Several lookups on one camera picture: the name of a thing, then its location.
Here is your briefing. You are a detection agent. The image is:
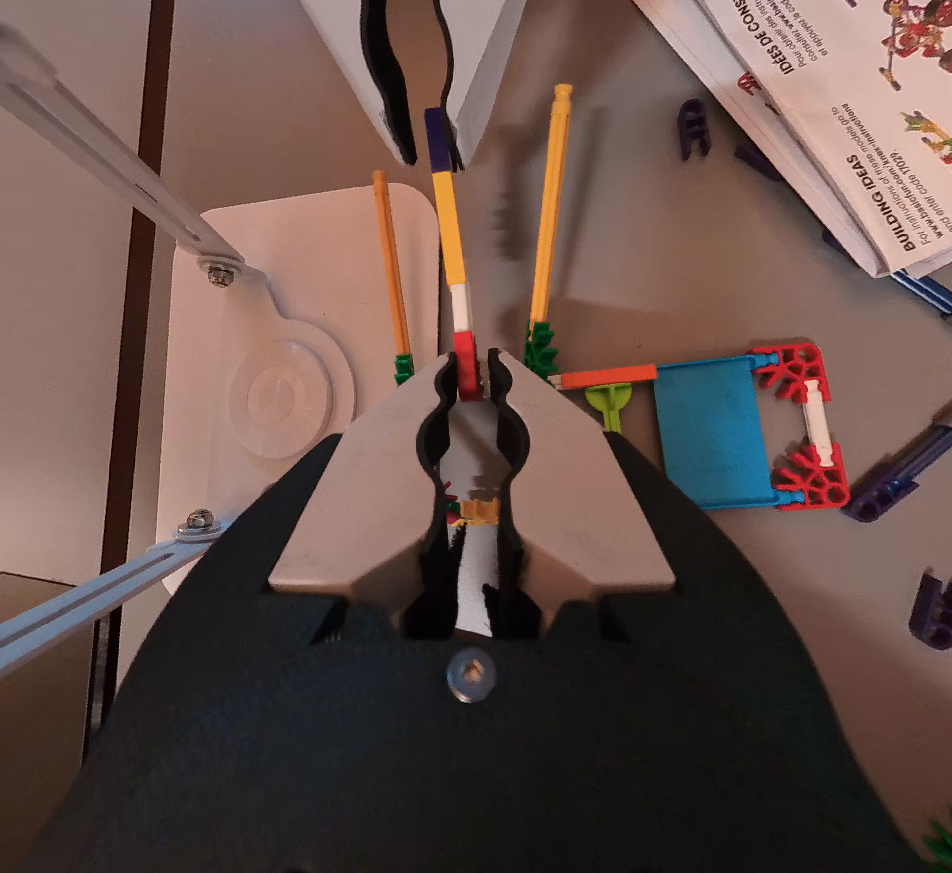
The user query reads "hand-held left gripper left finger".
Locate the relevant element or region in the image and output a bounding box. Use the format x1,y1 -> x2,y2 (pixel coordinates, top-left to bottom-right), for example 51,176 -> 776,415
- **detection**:
268,351 -> 460,636

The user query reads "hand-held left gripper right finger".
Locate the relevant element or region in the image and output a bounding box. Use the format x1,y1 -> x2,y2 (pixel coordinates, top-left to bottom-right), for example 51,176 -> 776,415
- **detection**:
487,348 -> 676,636

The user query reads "colourful construction toy model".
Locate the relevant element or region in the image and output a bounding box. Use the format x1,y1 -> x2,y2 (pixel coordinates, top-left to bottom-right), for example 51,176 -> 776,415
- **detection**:
372,84 -> 851,526

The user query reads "yellow and blue toy stick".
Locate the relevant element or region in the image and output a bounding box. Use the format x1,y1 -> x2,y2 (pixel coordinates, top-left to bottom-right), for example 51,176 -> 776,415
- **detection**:
424,107 -> 480,404

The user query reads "purple toy connector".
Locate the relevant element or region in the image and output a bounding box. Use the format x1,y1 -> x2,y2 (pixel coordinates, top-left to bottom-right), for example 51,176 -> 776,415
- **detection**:
677,98 -> 714,161
909,571 -> 952,651

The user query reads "white document stand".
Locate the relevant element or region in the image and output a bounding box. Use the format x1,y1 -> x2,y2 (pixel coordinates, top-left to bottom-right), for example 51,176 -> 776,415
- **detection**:
156,181 -> 440,591

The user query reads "purple connector right edge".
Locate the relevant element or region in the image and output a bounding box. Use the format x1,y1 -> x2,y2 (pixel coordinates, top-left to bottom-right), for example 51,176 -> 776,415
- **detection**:
848,419 -> 952,524

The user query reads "toy instruction booklet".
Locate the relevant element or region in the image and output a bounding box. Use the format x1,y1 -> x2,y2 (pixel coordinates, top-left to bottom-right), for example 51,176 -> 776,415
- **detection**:
616,0 -> 952,279

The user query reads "wooden panel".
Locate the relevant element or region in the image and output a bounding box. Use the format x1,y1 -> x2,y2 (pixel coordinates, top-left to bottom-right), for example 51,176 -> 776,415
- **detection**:
0,574 -> 98,873

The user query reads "blue toy rod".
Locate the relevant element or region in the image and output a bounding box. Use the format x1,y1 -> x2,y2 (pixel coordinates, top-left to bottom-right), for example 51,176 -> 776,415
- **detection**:
889,269 -> 952,316

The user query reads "white slotted metal bracket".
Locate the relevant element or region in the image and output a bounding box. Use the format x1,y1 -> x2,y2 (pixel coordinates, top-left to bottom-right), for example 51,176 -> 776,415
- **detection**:
0,25 -> 267,290
0,508 -> 220,677

